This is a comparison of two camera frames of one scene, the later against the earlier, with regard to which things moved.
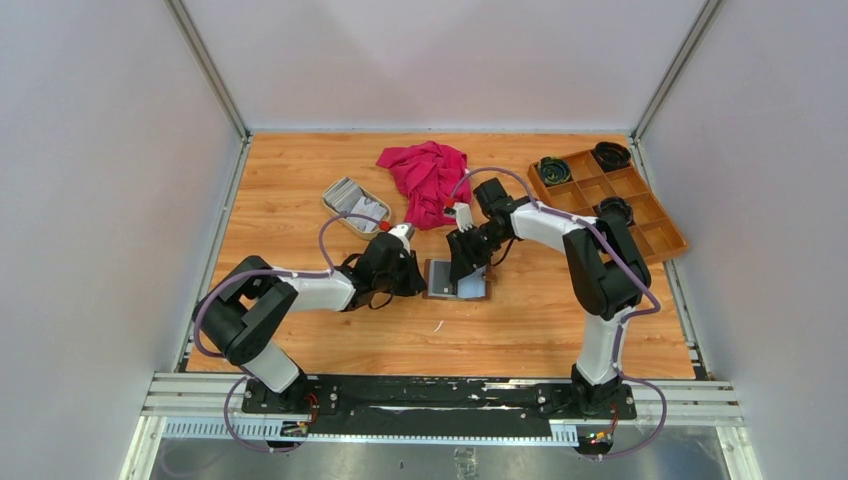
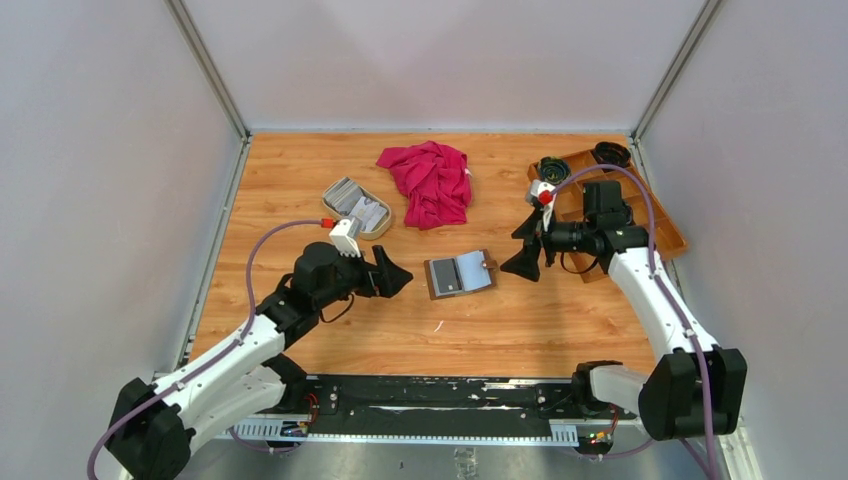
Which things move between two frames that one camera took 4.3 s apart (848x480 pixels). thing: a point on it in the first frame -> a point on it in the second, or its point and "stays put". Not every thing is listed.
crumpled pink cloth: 431,176 stays put
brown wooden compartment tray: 587,186 stays put
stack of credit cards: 345,197 stays put
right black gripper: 464,260 -> 525,263
